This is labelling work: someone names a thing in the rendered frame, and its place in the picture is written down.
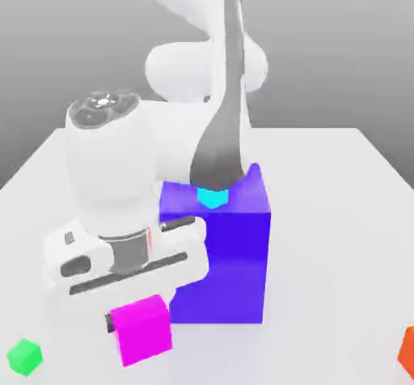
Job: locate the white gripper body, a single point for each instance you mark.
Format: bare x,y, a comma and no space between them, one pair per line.
97,297

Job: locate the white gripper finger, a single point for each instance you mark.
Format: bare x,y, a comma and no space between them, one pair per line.
110,323

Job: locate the small magenta cube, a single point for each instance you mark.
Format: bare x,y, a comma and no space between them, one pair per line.
144,330

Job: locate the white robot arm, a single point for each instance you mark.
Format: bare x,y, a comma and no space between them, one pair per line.
113,165

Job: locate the small green cube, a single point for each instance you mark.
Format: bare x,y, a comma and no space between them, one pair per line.
24,357

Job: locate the small cyan cube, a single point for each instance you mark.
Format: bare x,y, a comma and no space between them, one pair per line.
212,198

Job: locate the small orange cube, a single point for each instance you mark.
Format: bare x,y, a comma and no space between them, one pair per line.
407,356

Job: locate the large blue box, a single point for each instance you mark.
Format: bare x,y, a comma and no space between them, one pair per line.
236,262

